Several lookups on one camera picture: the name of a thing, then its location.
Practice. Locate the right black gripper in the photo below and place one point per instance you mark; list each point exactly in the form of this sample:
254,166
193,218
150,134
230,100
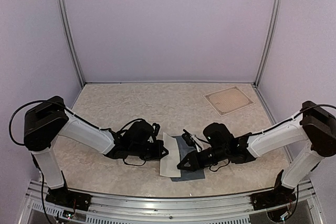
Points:
195,162

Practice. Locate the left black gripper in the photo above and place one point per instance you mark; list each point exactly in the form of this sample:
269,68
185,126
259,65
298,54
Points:
158,153

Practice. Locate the dark blue envelope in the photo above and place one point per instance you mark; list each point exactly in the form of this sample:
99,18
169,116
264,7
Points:
184,149

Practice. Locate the cream letter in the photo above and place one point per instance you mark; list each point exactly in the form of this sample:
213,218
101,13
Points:
168,164

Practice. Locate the brown ornate certificate paper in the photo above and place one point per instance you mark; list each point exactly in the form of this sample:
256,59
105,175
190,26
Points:
228,100

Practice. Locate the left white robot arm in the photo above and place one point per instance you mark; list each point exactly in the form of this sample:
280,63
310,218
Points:
46,120

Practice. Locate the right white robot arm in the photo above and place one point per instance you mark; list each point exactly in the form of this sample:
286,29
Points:
312,124

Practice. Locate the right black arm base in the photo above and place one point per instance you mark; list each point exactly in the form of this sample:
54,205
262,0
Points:
279,195

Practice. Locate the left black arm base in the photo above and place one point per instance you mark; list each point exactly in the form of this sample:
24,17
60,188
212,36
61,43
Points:
68,198

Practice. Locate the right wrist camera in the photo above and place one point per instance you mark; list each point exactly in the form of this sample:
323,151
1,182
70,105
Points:
192,141

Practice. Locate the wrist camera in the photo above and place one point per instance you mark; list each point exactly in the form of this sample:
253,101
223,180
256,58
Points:
156,129
192,141

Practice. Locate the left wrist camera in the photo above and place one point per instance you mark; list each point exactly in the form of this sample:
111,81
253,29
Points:
156,129

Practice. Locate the aluminium front rail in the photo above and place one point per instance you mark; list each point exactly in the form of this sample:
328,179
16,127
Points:
108,208

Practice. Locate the left aluminium corner post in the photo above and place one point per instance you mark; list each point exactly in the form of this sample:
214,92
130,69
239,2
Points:
70,42

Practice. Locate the aluminium corner post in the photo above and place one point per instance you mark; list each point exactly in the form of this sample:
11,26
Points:
70,42
268,42

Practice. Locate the right aluminium corner post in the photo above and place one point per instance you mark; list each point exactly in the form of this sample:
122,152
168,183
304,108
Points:
268,42

